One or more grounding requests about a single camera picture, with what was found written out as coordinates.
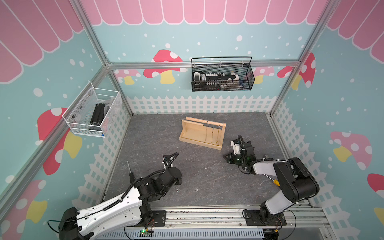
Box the wooden jewelry display stand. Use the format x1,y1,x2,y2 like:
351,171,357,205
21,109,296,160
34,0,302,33
179,117,226,150

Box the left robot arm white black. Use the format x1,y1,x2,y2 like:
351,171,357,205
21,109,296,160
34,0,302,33
53,152,182,240

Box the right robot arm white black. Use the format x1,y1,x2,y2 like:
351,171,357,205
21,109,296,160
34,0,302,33
224,135,320,221

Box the orange black screwdriver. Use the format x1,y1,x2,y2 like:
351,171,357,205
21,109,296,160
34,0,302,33
126,161,136,184

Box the green lit circuit board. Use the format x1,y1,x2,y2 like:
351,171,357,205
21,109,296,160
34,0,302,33
139,229,154,238

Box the white device in black basket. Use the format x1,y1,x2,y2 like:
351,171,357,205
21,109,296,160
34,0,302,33
193,72,207,88

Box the black extrusion pieces in basket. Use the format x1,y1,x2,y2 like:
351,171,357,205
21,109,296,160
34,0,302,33
89,103,106,132

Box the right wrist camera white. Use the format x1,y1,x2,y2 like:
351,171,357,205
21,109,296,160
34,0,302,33
231,140,242,155

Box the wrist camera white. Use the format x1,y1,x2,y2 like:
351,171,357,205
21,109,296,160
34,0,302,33
231,140,242,155
163,155,173,169

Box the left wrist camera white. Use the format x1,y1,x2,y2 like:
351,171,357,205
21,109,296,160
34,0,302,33
163,155,173,169

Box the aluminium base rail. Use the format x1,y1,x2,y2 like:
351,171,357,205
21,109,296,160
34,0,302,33
99,201,337,240

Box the black wire mesh basket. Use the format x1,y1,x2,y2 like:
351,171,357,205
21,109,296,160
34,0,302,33
191,57,255,92

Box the white wire basket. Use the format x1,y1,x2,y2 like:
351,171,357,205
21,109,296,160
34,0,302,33
63,82,123,138

